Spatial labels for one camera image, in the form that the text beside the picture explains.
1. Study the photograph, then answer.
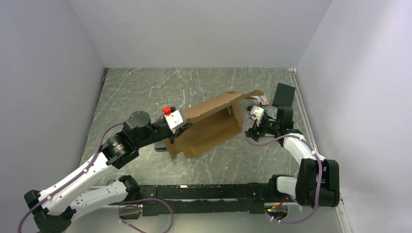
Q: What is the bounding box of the brown cardboard box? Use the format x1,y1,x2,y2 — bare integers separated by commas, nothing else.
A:
164,89,264,159

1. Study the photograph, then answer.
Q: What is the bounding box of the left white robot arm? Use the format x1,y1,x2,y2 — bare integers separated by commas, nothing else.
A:
24,107,191,233

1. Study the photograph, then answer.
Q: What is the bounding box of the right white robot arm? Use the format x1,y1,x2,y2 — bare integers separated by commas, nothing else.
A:
243,106,340,208

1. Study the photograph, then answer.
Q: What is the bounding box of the small red white card box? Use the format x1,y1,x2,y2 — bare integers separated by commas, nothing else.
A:
259,95,269,106

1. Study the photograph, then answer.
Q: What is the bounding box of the black square box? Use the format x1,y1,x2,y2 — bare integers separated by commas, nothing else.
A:
272,83,295,108

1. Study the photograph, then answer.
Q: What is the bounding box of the black rectangular block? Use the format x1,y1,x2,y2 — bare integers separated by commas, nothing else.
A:
154,141,168,152

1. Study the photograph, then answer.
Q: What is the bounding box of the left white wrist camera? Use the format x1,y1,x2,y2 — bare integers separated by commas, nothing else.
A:
162,107,187,132

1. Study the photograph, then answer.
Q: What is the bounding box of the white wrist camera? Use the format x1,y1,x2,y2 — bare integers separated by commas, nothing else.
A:
250,106,264,121
162,107,187,132

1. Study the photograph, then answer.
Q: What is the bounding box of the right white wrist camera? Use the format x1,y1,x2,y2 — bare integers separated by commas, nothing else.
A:
250,106,264,121

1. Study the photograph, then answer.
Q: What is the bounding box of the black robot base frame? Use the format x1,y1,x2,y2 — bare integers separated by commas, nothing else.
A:
117,183,287,216

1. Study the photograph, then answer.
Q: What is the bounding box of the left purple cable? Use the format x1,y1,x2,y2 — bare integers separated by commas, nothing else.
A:
17,122,174,233

